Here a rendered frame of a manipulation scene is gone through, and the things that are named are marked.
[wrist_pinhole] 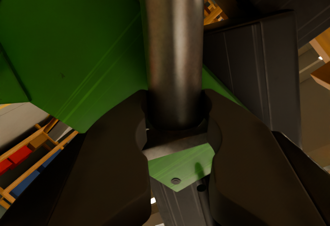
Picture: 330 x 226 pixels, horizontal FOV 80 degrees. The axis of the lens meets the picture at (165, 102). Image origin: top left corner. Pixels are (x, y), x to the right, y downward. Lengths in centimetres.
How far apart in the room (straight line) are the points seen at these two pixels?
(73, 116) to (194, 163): 12
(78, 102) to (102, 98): 2
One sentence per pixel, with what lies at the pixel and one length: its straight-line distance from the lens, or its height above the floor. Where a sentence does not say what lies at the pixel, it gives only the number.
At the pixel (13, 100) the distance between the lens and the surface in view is 19.
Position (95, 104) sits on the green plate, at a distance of 16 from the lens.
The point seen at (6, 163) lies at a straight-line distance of 551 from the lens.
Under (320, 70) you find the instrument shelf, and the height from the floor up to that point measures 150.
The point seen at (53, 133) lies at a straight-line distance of 39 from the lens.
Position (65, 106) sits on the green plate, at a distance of 17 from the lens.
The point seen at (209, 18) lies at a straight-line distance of 302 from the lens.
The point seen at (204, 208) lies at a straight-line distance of 22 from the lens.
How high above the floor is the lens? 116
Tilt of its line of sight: 8 degrees up
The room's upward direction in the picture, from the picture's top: 136 degrees clockwise
